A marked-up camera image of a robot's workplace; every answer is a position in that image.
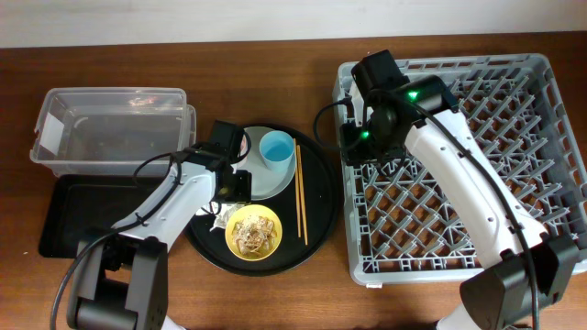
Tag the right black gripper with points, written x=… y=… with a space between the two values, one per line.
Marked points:
x=350 y=144

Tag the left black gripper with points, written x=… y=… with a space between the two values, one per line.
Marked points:
x=242 y=192

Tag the white napkin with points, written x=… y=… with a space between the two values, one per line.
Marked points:
x=220 y=213

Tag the yellow bowl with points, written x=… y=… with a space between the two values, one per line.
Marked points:
x=239 y=215

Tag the blue plastic cup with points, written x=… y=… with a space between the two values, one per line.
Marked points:
x=276 y=150

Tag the wooden chopstick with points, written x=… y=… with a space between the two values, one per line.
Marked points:
x=297 y=191
x=302 y=195

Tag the pink plastic cup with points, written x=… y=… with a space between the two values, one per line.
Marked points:
x=244 y=145

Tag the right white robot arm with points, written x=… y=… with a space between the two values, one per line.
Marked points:
x=525 y=269

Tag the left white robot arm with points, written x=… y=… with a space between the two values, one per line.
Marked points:
x=120 y=275

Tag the clear plastic waste bin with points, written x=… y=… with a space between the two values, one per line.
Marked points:
x=110 y=130

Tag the light grey plate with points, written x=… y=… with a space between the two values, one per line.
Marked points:
x=265 y=183

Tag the food scraps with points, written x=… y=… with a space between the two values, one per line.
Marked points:
x=254 y=236

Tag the round black serving tray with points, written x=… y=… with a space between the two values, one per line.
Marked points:
x=322 y=205

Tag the black rectangular tray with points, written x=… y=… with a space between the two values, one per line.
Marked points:
x=80 y=202

